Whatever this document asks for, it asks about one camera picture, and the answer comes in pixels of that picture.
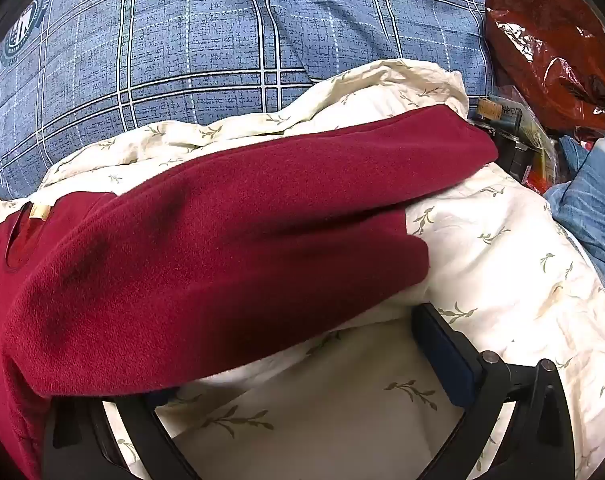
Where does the small printed packet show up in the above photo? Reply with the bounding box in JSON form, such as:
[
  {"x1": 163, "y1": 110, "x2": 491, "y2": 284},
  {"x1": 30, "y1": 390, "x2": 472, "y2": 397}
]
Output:
[{"x1": 475, "y1": 96, "x2": 526, "y2": 128}]

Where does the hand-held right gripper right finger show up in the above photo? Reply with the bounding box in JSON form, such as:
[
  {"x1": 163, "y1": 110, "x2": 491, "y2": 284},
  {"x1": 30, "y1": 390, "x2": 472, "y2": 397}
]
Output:
[{"x1": 411, "y1": 303, "x2": 589, "y2": 480}]

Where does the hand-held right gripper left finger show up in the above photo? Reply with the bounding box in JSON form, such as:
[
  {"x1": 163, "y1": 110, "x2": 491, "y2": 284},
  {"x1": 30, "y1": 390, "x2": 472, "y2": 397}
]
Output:
[{"x1": 42, "y1": 389, "x2": 204, "y2": 480}]

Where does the red plastic bag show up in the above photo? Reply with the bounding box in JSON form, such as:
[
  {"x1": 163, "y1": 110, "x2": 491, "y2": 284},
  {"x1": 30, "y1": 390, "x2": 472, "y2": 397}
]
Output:
[{"x1": 485, "y1": 0, "x2": 605, "y2": 133}]

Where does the dark red knit sweater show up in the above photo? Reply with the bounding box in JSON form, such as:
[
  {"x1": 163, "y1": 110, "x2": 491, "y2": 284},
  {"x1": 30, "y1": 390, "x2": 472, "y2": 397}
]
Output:
[{"x1": 0, "y1": 104, "x2": 499, "y2": 480}]

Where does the dark boxy object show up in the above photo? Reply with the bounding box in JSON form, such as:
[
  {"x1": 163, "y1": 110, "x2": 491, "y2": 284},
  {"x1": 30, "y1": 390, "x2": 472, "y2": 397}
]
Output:
[{"x1": 495, "y1": 129, "x2": 536, "y2": 183}]

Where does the cream leaf-print bed sheet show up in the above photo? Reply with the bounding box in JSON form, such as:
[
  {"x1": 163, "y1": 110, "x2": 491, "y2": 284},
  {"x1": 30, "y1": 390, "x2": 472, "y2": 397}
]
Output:
[{"x1": 0, "y1": 59, "x2": 605, "y2": 480}]

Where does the blue denim cloth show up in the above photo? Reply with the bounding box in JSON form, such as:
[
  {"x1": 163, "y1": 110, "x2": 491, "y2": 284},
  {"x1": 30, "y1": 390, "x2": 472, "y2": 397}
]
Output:
[{"x1": 543, "y1": 127, "x2": 605, "y2": 288}]

